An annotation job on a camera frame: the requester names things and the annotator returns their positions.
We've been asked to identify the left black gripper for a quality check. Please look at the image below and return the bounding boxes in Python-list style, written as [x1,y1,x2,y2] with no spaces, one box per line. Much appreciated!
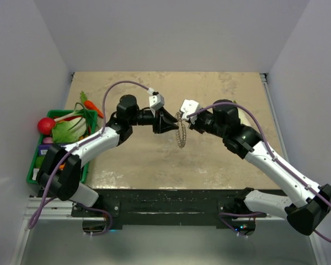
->
[129,107,178,135]

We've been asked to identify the green plastic crate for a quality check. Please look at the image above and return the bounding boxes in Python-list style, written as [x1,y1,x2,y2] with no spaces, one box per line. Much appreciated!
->
[26,109,98,184]

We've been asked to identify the purple cable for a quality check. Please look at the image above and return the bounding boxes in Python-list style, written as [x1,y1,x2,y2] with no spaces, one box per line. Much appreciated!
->
[186,102,331,247]
[28,80,155,230]

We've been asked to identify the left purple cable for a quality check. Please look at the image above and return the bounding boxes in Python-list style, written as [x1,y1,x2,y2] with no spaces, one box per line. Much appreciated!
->
[28,80,155,230]

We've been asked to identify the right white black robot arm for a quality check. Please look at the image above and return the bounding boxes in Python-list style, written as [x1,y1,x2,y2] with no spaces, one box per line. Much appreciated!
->
[180,99,331,236]

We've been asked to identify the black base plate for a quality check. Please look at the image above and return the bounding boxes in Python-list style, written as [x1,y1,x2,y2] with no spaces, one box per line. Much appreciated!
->
[70,188,266,236]

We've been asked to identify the aluminium rail frame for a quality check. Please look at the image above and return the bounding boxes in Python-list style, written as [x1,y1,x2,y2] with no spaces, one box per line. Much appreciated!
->
[10,198,105,264]

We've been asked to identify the pink toy onion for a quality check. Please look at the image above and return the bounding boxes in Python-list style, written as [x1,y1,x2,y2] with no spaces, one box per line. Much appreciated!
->
[42,137,54,144]

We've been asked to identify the orange toy carrot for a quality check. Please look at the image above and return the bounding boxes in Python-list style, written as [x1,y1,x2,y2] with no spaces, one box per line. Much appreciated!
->
[80,91,104,118]

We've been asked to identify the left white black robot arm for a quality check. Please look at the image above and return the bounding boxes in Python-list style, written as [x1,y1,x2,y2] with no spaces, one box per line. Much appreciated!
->
[36,94,179,216]

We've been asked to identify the metal disc with keyrings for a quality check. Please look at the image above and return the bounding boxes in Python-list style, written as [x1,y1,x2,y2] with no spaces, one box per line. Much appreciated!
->
[175,112,186,149]

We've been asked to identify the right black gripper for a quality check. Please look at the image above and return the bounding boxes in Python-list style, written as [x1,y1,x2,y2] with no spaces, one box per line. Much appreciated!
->
[187,108,227,138]

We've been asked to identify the green toy pepper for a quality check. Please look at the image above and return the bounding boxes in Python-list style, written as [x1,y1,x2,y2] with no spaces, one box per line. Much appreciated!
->
[34,156,45,168]

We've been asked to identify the purple box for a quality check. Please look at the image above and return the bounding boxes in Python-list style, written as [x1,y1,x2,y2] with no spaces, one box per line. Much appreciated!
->
[38,144,52,156]

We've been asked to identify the white toy vegetable green leaves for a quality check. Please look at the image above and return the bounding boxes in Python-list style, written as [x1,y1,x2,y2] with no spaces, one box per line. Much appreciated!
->
[237,108,251,126]

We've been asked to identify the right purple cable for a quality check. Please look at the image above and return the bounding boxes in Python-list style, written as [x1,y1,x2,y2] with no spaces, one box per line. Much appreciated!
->
[186,102,331,247]

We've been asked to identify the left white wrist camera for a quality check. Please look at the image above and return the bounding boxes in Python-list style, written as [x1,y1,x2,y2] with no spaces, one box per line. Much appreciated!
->
[149,94,164,112]

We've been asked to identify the red toy radish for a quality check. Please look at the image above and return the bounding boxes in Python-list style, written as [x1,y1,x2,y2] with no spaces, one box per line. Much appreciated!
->
[37,117,56,136]

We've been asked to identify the toy bok choy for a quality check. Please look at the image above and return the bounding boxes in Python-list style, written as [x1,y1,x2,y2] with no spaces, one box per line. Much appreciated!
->
[51,103,88,144]

